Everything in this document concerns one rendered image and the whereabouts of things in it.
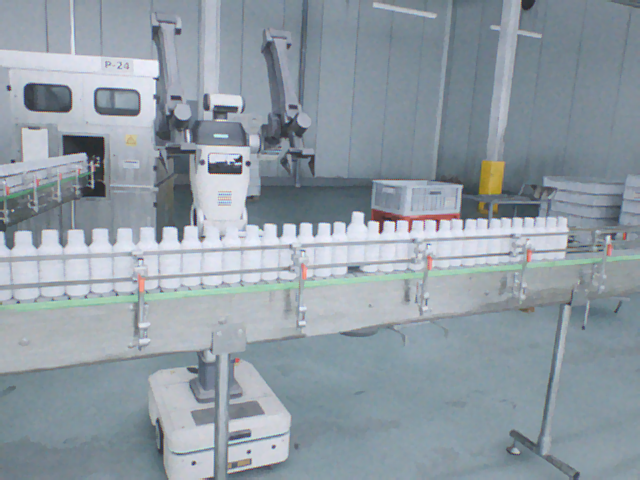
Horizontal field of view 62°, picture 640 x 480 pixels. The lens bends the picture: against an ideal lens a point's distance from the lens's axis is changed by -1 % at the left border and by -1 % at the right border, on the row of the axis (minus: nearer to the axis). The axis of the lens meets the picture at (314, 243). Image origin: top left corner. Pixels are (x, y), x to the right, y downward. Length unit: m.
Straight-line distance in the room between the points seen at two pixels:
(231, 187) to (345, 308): 0.80
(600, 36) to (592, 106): 1.48
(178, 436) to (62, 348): 0.91
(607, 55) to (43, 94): 11.35
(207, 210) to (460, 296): 1.05
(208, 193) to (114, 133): 3.04
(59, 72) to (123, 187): 1.11
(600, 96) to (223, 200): 11.89
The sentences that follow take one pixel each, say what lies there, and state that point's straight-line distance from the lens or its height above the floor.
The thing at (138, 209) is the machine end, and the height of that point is 0.67.
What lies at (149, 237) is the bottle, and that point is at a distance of 1.48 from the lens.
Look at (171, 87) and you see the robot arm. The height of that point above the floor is 1.57.
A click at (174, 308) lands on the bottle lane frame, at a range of 1.51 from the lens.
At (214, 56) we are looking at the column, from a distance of 9.46.
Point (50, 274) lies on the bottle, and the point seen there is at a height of 1.06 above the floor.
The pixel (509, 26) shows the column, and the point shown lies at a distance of 11.94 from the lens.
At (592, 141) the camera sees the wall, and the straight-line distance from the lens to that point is 13.52.
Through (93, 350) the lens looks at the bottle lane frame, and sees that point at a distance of 1.51.
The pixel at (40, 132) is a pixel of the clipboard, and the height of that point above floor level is 1.33.
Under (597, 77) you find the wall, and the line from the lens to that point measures 13.68.
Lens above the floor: 1.44
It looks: 12 degrees down
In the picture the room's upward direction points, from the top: 3 degrees clockwise
